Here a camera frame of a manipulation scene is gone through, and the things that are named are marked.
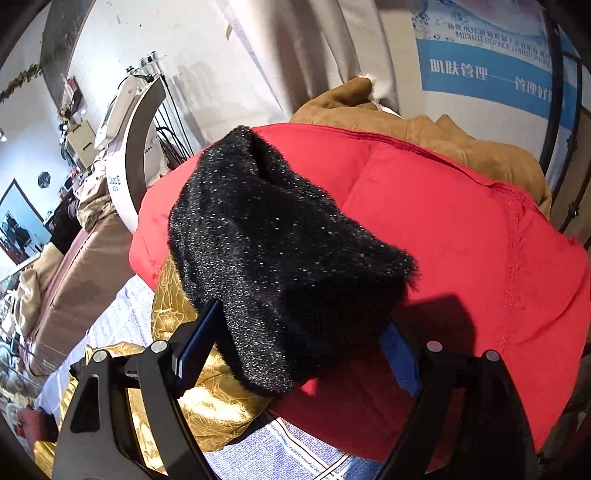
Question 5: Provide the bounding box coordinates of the beige crumpled jacket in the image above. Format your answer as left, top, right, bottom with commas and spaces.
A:
75, 175, 115, 233

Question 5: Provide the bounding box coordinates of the left hand red nail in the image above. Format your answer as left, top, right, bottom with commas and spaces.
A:
16, 406, 59, 449

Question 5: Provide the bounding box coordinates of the blue plaid bed sheet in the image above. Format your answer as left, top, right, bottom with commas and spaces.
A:
35, 276, 382, 479

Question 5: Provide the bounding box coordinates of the white David B machine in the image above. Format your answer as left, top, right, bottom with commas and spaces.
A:
94, 52, 168, 232

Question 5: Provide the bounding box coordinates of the wall mirror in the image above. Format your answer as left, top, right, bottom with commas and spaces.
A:
0, 179, 51, 264

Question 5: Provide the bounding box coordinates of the blue wall poster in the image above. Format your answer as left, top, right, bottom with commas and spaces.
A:
410, 0, 583, 119

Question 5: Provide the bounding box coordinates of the tan suede coat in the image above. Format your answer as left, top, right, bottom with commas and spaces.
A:
290, 76, 551, 217

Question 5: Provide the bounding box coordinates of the brown massage bed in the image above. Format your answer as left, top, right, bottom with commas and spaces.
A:
23, 213, 133, 378

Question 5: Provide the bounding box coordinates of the cream fleece blanket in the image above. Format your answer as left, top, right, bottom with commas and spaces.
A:
15, 242, 64, 336

